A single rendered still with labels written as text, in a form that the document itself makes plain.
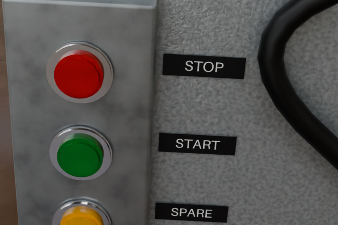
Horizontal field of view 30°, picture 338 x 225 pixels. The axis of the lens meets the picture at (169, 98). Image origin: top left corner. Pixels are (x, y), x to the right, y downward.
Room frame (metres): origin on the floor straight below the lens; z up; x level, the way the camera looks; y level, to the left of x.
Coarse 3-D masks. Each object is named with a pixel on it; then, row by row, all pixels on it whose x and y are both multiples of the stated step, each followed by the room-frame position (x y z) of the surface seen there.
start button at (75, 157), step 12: (72, 144) 0.30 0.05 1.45; (84, 144) 0.30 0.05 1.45; (96, 144) 0.30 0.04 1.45; (60, 156) 0.30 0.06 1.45; (72, 156) 0.30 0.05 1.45; (84, 156) 0.30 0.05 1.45; (96, 156) 0.30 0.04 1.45; (72, 168) 0.30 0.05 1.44; (84, 168) 0.30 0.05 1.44; (96, 168) 0.30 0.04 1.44
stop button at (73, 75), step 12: (60, 60) 0.30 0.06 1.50; (72, 60) 0.30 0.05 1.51; (84, 60) 0.30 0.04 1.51; (96, 60) 0.30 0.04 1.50; (60, 72) 0.30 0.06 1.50; (72, 72) 0.30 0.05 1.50; (84, 72) 0.30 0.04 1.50; (96, 72) 0.30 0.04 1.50; (60, 84) 0.30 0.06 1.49; (72, 84) 0.30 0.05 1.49; (84, 84) 0.30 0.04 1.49; (96, 84) 0.30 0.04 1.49; (72, 96) 0.30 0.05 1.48; (84, 96) 0.30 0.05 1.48
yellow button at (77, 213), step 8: (64, 216) 0.30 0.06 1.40; (72, 216) 0.30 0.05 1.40; (80, 216) 0.30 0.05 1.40; (88, 216) 0.30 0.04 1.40; (96, 216) 0.30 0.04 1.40; (64, 224) 0.30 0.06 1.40; (72, 224) 0.30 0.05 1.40; (80, 224) 0.30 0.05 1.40; (88, 224) 0.30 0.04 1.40; (96, 224) 0.30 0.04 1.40
